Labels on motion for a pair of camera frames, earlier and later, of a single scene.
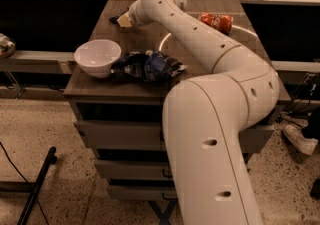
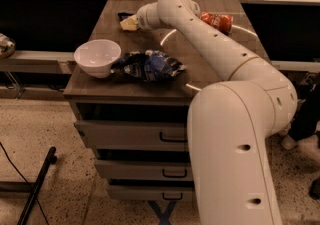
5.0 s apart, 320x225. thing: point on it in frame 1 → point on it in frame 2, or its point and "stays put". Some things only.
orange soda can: [223, 23] stays put
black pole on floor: [52, 159] stays put
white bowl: [96, 57] stays put
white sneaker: [302, 143] → [288, 142]
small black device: [114, 19] → [123, 15]
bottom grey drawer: [123, 192] stays put
